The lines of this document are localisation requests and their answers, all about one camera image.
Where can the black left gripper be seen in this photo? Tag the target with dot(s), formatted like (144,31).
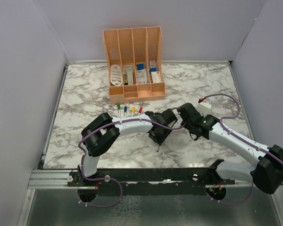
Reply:
(159,140)

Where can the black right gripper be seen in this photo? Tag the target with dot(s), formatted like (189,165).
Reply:
(186,125)

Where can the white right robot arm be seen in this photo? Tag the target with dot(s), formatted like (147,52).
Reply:
(264,167)

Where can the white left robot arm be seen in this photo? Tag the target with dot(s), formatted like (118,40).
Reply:
(103,131)

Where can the white box blue lid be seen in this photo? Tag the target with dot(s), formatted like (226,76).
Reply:
(141,75)

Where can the grey metal flat tool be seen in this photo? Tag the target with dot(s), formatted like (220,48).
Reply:
(129,75)

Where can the white oval packaged item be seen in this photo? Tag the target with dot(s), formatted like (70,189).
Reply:
(116,75)

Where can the peach plastic desk organizer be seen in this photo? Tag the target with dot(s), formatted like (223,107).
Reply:
(126,47)

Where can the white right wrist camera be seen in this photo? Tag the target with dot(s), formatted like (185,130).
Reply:
(204,107)

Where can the black metal base frame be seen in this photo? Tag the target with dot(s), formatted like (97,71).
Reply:
(148,181)

